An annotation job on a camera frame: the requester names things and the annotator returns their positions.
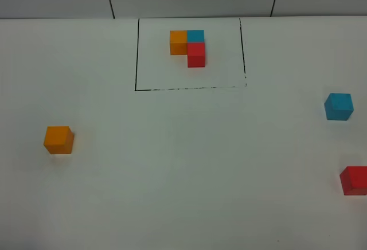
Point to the red template cube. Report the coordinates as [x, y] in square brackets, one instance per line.
[196, 54]

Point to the orange template cube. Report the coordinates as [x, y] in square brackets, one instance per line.
[178, 42]

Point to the blue template cube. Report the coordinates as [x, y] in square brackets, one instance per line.
[195, 36]

